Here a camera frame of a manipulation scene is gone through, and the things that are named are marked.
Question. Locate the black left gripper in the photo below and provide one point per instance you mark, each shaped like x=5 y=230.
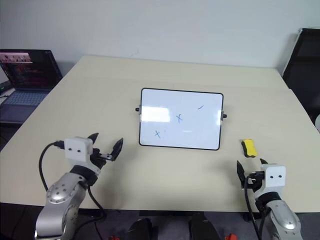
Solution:
x=98 y=157

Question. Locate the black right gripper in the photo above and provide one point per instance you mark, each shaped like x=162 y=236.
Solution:
x=255 y=181

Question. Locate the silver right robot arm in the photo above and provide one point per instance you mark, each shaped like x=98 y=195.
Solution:
x=282 y=217

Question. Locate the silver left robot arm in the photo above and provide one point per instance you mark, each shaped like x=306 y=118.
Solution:
x=60 y=192

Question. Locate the yellow and black eraser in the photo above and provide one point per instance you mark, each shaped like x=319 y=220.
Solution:
x=249 y=147

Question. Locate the small red object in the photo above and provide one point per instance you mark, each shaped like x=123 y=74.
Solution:
x=230 y=237
x=113 y=237

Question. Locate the dark rounded shape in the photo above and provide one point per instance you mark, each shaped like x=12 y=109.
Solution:
x=141 y=230
x=202 y=228

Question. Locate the small black-framed whiteboard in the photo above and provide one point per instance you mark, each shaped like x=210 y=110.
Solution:
x=180 y=117

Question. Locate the open dark laptop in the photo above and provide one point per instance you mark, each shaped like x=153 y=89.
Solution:
x=27 y=72

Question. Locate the black office chair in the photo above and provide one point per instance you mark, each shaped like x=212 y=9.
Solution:
x=303 y=70

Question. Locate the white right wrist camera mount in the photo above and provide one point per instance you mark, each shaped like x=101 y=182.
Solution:
x=275 y=176

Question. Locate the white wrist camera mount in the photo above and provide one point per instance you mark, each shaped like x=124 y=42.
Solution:
x=275 y=176
x=76 y=147

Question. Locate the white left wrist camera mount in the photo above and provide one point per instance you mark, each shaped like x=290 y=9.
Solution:
x=76 y=147

